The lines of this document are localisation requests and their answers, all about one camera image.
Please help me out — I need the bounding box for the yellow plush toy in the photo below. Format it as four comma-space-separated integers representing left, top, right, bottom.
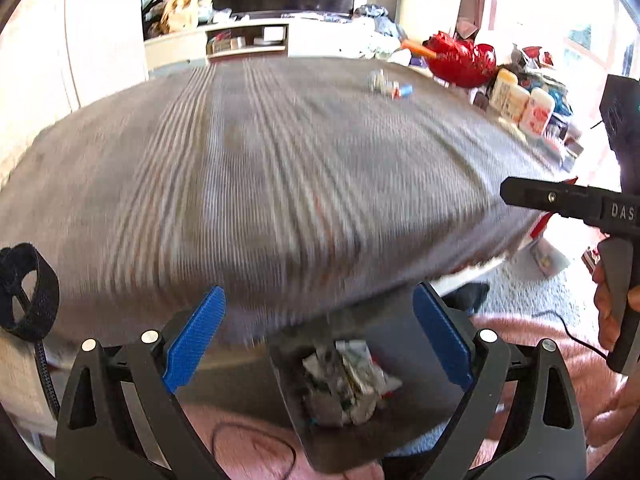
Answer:
160, 0, 213, 35

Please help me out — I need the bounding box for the person's right hand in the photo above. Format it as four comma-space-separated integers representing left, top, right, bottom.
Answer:
592, 262, 620, 351

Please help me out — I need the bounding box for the black velcro strap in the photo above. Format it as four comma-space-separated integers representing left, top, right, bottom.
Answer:
0, 242, 61, 344

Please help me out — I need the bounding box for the black cable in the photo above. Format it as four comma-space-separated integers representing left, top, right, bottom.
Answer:
530, 309, 609, 361

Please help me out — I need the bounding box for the red plastic basket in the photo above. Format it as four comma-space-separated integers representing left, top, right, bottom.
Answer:
423, 32, 497, 89

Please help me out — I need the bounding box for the plaid grey tablecloth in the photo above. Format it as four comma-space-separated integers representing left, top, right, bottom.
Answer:
1, 58, 556, 344

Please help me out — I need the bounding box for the white paper ball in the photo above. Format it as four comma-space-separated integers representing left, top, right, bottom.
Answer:
303, 347, 346, 427

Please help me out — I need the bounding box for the white printed paper packet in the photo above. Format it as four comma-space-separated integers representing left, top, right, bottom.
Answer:
334, 339, 402, 426

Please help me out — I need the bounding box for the yellow cap lotion bottle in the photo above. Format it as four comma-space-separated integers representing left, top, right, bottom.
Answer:
489, 68, 518, 112

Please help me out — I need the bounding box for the pink white lotion bottle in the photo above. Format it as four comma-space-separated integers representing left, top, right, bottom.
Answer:
518, 88, 555, 136

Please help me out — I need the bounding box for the black trash bin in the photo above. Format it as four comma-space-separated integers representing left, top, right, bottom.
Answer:
268, 284, 475, 474

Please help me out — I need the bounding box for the white blue small wrapper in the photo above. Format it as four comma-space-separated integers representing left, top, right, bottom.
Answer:
368, 70, 413, 100

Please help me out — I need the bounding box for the white tv cabinet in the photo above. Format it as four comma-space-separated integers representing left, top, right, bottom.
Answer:
143, 15, 402, 73

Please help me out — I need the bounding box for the white cream lotion bottle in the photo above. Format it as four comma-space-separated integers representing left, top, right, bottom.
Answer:
501, 84, 530, 124

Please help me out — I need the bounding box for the orange handle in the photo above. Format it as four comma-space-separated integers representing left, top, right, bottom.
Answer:
400, 39, 438, 60

